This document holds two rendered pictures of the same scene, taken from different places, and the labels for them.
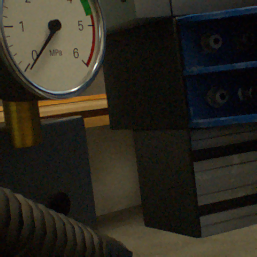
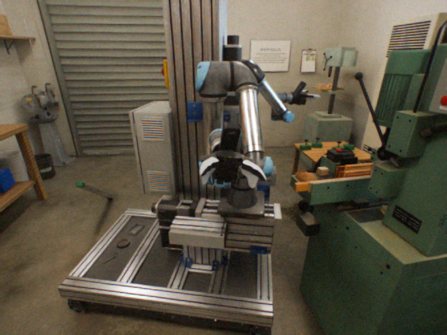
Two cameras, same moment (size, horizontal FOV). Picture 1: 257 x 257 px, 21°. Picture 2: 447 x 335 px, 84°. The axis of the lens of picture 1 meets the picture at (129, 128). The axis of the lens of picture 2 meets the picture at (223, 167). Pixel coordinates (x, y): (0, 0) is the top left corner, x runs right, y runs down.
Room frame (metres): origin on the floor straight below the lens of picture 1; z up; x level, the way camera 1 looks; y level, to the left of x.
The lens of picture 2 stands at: (1.61, 0.41, 1.48)
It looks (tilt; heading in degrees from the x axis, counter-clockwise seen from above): 24 degrees down; 216
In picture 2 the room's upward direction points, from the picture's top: straight up
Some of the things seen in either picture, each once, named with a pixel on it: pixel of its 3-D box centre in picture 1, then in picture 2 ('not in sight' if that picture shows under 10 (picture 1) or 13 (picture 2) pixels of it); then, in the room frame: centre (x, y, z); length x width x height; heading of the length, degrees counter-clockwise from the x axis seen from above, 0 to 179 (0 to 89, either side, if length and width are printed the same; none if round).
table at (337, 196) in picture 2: not in sight; (346, 179); (0.25, 0.23, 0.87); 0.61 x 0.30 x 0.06; 138
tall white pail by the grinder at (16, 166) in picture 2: not in sight; (12, 172); (0.97, -3.14, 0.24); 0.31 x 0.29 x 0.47; 43
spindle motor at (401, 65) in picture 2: not in sight; (403, 89); (0.25, 0.37, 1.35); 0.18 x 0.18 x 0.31
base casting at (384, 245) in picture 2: not in sight; (388, 219); (0.33, 0.46, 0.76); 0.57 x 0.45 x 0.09; 48
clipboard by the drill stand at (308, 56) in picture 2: not in sight; (308, 60); (-2.53, -1.02, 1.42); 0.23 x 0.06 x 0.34; 133
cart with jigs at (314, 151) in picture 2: not in sight; (328, 167); (-1.18, -0.17, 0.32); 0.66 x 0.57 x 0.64; 134
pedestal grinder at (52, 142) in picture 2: not in sight; (47, 125); (0.31, -3.67, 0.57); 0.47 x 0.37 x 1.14; 43
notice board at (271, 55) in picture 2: not in sight; (269, 56); (-2.13, -1.48, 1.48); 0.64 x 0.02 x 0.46; 133
